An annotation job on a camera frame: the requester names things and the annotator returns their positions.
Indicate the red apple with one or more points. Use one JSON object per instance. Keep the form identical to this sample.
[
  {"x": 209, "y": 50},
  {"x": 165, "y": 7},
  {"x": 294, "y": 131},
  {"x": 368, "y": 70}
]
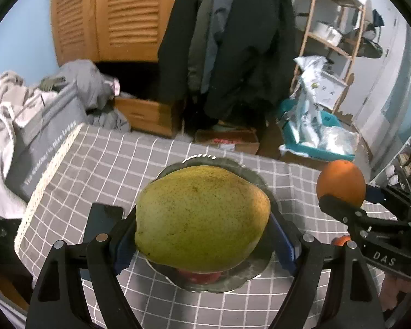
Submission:
[{"x": 200, "y": 276}]

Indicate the dark round pan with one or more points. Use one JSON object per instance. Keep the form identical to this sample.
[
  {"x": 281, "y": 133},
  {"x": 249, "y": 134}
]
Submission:
[{"x": 370, "y": 46}]

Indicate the grey checked tablecloth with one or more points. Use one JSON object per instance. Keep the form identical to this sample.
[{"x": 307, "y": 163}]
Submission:
[{"x": 106, "y": 164}]

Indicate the wooden drawer cabinet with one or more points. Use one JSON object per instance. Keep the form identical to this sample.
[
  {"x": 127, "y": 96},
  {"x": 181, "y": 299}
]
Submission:
[{"x": 147, "y": 113}]

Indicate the grey crumpled jacket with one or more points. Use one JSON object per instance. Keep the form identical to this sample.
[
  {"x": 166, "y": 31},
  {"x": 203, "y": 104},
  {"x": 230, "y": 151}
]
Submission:
[{"x": 85, "y": 78}]

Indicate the pile of clothes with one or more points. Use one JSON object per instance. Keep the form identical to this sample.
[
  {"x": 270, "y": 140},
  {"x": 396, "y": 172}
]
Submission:
[{"x": 0, "y": 126}]

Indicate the white cooking pot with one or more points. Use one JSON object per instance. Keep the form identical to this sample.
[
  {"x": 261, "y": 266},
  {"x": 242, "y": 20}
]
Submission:
[{"x": 328, "y": 34}]

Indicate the clear plastic bag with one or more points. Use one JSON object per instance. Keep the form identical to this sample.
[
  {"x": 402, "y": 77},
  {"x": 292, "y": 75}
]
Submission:
[{"x": 339, "y": 140}]

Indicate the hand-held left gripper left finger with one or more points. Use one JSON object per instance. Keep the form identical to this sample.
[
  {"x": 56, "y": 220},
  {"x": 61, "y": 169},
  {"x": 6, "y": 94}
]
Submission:
[{"x": 125, "y": 253}]

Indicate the dark green hanging coat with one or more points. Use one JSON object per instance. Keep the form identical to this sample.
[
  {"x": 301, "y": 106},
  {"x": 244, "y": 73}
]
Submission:
[{"x": 257, "y": 48}]

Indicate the teal plastic basin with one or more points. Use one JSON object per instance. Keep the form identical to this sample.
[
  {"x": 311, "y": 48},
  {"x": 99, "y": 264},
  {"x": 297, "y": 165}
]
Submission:
[{"x": 330, "y": 120}]

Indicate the large orange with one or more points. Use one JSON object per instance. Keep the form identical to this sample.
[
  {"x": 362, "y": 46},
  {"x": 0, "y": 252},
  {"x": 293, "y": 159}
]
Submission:
[{"x": 340, "y": 181}]

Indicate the shoe rack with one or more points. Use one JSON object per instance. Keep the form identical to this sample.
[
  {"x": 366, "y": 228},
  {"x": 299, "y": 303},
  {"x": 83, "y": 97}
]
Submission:
[{"x": 402, "y": 164}]

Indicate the dark smartphone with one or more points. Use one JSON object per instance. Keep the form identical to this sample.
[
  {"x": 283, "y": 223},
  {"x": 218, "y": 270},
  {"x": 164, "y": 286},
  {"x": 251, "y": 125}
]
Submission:
[{"x": 102, "y": 219}]

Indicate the white printed box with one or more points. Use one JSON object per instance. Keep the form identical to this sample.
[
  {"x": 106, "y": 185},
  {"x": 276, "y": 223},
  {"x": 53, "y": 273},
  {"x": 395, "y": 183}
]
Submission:
[{"x": 332, "y": 87}]

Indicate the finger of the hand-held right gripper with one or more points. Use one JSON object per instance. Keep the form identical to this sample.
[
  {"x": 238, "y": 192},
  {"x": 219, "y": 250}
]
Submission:
[
  {"x": 375, "y": 193},
  {"x": 339, "y": 209}
]

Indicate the wooden louvred wardrobe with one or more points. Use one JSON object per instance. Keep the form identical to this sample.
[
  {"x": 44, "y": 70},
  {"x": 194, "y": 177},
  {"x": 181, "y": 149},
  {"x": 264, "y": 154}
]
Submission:
[{"x": 130, "y": 13}]

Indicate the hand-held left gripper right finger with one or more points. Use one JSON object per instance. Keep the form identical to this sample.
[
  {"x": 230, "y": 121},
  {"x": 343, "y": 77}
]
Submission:
[{"x": 282, "y": 243}]

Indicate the black hanging coat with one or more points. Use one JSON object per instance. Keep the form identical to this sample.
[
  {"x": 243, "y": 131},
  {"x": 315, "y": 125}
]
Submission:
[{"x": 176, "y": 34}]

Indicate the wooden shelf rack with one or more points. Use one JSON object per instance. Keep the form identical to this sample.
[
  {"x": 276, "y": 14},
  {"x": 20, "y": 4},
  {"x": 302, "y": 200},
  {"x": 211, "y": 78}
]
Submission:
[{"x": 311, "y": 7}]

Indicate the cardboard box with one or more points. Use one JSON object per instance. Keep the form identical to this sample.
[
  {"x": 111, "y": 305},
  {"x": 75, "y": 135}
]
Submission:
[{"x": 226, "y": 140}]

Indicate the small tangerine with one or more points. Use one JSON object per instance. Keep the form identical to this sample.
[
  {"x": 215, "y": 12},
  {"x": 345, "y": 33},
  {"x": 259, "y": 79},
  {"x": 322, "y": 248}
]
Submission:
[{"x": 340, "y": 241}]

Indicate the person's right hand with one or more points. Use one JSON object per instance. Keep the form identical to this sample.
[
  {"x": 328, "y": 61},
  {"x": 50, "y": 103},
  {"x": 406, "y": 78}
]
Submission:
[{"x": 394, "y": 291}]

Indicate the white printed plastic bag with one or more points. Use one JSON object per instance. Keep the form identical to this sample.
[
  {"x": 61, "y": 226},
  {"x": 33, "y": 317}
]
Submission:
[{"x": 308, "y": 116}]

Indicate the grey printed fabric bag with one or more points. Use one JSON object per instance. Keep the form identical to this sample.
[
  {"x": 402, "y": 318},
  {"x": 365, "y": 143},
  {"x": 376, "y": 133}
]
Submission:
[{"x": 44, "y": 144}]

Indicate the grey-blue hanging jacket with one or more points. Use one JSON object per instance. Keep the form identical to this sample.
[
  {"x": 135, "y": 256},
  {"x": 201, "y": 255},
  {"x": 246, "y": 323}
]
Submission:
[{"x": 214, "y": 27}]

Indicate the dark glass scalloped plate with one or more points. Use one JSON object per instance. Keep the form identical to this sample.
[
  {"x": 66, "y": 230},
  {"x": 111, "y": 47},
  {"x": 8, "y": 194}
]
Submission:
[{"x": 241, "y": 278}]

